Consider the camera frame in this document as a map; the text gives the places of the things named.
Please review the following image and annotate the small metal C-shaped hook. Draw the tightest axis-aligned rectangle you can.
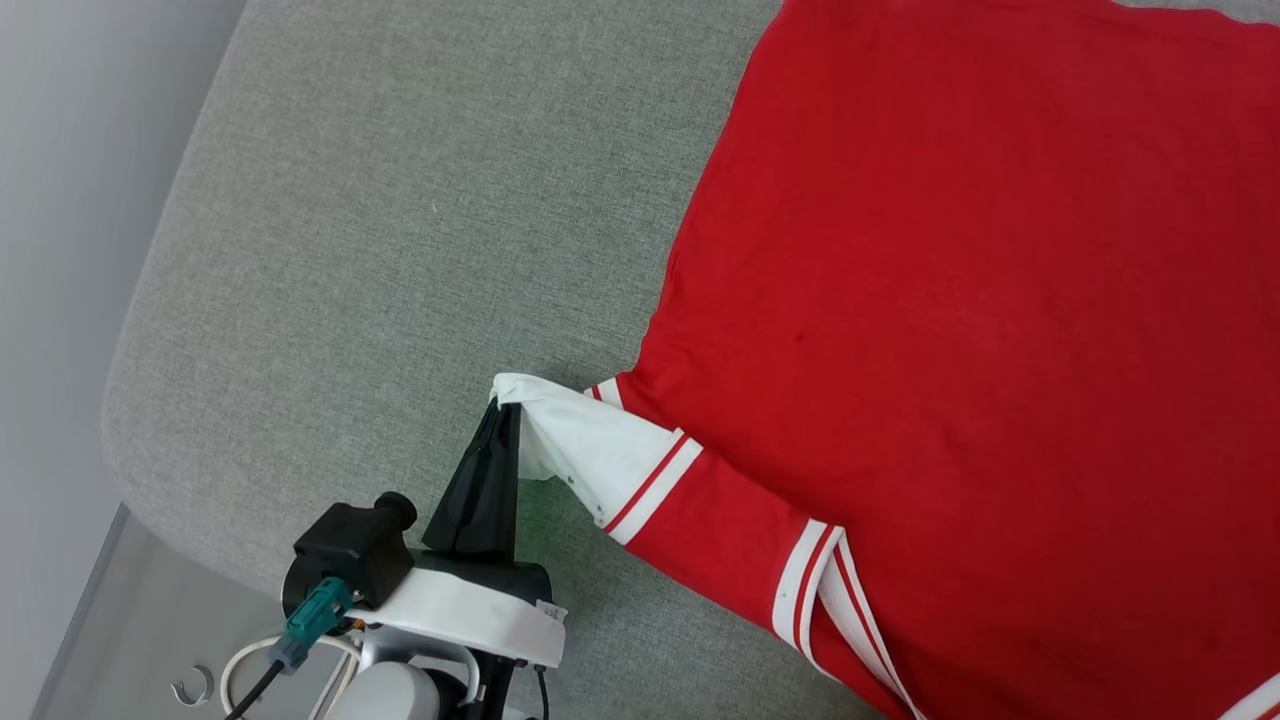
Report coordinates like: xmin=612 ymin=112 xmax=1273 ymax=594
xmin=171 ymin=664 xmax=217 ymax=707

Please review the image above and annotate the teal left camera connector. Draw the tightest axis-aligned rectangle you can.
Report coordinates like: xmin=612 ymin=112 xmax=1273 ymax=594
xmin=268 ymin=577 xmax=356 ymax=673

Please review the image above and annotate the black left camera cable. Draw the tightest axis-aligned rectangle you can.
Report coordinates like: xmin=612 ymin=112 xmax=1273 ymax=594
xmin=225 ymin=660 xmax=286 ymax=720

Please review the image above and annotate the red garment with white stripes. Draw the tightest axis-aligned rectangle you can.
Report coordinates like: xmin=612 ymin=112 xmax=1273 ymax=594
xmin=492 ymin=0 xmax=1280 ymax=720

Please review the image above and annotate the white left arm cable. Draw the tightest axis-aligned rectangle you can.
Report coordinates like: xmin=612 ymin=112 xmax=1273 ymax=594
xmin=218 ymin=633 xmax=363 ymax=720

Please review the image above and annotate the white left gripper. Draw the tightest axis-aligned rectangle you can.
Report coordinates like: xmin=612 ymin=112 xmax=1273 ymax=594
xmin=348 ymin=400 xmax=569 ymax=669

